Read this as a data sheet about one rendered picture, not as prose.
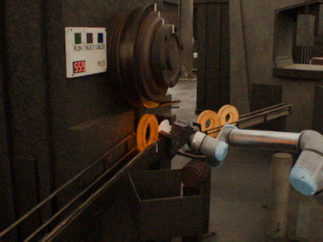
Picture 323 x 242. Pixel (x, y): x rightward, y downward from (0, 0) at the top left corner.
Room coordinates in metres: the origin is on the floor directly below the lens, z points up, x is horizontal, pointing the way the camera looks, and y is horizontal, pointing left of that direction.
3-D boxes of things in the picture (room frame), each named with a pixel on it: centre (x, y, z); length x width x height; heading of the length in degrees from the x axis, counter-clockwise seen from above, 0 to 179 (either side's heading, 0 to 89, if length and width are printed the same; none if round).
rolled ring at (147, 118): (1.80, 0.06, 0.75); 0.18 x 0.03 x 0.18; 157
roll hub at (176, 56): (1.76, -0.04, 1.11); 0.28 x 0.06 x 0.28; 158
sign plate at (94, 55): (1.52, 0.28, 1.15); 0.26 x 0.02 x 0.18; 158
